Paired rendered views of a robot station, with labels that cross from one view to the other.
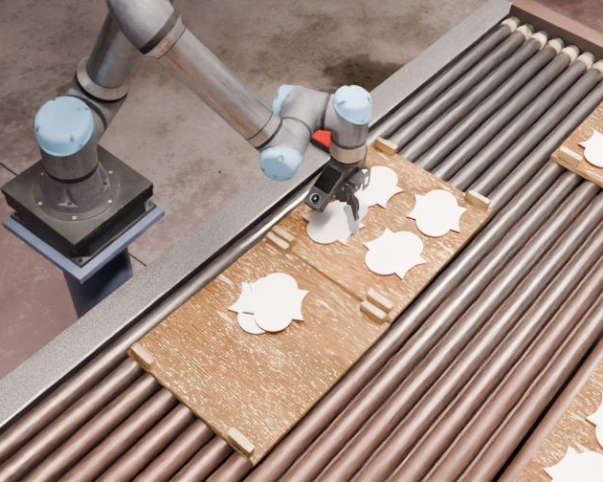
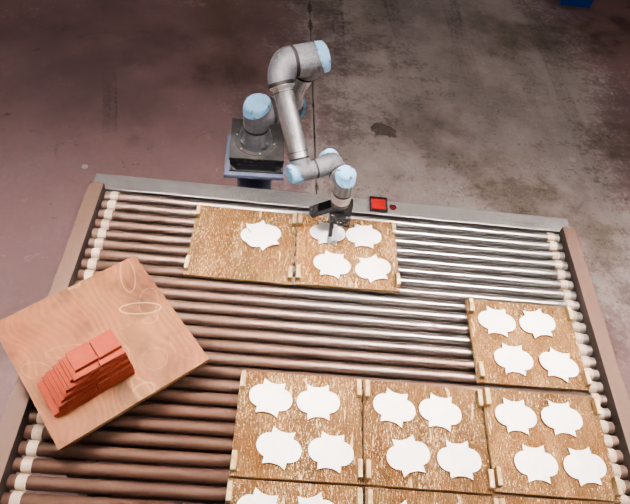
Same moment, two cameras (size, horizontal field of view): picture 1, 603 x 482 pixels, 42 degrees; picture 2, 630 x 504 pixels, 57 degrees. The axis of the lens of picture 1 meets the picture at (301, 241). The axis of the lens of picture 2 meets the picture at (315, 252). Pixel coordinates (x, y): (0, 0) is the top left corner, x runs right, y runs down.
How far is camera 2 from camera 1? 1.23 m
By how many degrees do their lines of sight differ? 28
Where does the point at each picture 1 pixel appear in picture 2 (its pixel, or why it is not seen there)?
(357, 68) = not seen: hidden behind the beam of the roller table
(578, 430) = (298, 385)
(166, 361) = (204, 219)
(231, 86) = (291, 125)
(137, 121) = (391, 164)
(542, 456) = (272, 376)
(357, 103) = (342, 175)
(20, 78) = (365, 107)
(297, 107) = (323, 159)
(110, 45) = not seen: hidden behind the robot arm
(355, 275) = (305, 257)
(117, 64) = not seen: hidden behind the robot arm
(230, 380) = (213, 244)
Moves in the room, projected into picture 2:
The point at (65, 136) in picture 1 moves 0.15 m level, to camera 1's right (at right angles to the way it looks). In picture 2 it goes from (249, 109) to (270, 130)
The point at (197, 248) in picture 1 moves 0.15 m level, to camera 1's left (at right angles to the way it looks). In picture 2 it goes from (269, 197) to (250, 175)
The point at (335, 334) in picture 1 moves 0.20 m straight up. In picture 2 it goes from (267, 267) to (270, 234)
